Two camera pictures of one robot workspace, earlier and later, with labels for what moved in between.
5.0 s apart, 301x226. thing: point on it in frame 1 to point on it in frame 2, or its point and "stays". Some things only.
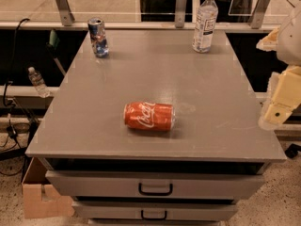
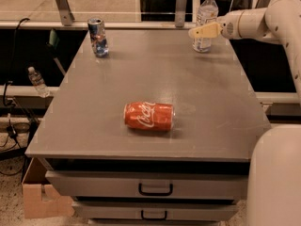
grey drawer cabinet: x=154 y=127 stays
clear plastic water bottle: x=206 y=18 stays
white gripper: x=291 y=42 to x=228 y=26
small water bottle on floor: x=39 y=82 stays
